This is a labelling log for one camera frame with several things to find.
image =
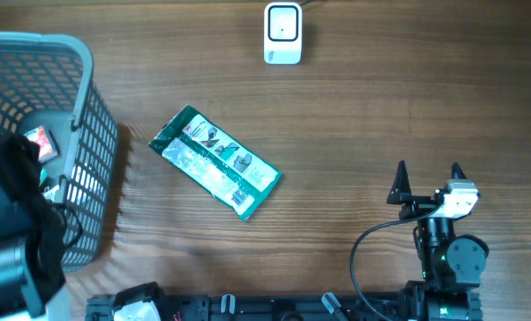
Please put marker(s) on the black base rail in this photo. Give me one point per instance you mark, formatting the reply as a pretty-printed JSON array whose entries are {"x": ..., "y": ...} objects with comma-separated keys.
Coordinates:
[{"x": 150, "y": 302}]

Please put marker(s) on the green 3M package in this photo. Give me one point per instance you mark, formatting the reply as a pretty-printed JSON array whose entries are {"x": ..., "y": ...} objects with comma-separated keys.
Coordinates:
[{"x": 226, "y": 169}]

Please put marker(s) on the red small packet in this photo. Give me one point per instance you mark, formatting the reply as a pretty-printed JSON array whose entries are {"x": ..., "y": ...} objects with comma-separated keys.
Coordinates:
[{"x": 42, "y": 137}]

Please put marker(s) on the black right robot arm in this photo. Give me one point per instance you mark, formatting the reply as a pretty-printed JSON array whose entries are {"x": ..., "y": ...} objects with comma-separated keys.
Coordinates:
[{"x": 451, "y": 264}]

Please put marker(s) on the grey plastic basket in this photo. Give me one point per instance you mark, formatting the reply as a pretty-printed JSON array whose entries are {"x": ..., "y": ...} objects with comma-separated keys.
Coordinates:
[{"x": 46, "y": 81}]

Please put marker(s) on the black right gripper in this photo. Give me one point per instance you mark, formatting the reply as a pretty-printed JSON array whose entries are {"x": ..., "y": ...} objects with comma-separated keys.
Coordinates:
[{"x": 401, "y": 193}]

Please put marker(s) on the white barcode scanner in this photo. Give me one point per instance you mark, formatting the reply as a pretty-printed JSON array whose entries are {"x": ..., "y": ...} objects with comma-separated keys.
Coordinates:
[{"x": 282, "y": 33}]

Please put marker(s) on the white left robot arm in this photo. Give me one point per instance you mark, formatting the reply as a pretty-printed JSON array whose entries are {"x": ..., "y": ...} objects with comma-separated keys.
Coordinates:
[{"x": 32, "y": 282}]

